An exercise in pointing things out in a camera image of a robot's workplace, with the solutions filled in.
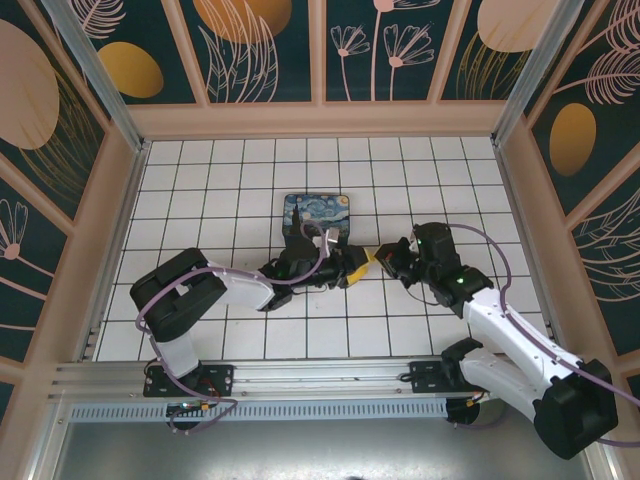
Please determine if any starry night print box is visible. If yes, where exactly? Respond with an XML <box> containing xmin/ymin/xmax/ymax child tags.
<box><xmin>282</xmin><ymin>192</ymin><xmax>358</xmax><ymax>251</ymax></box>

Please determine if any grey metal sheet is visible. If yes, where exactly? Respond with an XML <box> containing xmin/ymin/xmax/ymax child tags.
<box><xmin>49</xmin><ymin>418</ymin><xmax>609</xmax><ymax>480</ymax></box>

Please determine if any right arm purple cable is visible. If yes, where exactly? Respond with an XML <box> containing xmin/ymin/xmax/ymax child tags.
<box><xmin>447</xmin><ymin>223</ymin><xmax>640</xmax><ymax>451</ymax></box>

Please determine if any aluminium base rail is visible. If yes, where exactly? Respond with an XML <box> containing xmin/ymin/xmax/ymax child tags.
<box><xmin>47</xmin><ymin>353</ymin><xmax>591</xmax><ymax>401</ymax></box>

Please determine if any grey slotted cable duct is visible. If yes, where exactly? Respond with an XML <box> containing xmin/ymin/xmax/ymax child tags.
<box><xmin>68</xmin><ymin>398</ymin><xmax>450</xmax><ymax>422</ymax></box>

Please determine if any round steel cable port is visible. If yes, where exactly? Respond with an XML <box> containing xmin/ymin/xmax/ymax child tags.
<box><xmin>447</xmin><ymin>397</ymin><xmax>511</xmax><ymax>431</ymax></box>

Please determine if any aluminium corner post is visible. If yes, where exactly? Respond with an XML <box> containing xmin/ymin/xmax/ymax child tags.
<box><xmin>492</xmin><ymin>0</ymin><xmax>596</xmax><ymax>147</ymax></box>
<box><xmin>42</xmin><ymin>0</ymin><xmax>151</xmax><ymax>154</ymax></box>

